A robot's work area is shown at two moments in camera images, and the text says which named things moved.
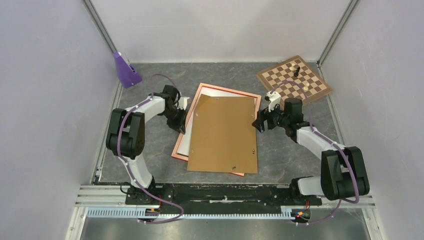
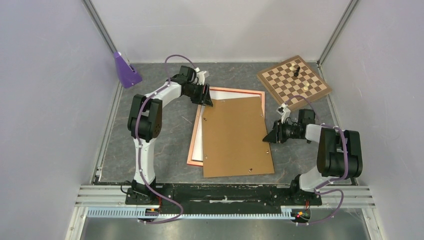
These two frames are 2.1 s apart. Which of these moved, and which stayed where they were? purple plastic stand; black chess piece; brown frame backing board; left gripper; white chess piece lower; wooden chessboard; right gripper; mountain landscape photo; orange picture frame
Moved: mountain landscape photo; brown frame backing board; left gripper; orange picture frame; right gripper
Stayed: wooden chessboard; black chess piece; purple plastic stand; white chess piece lower
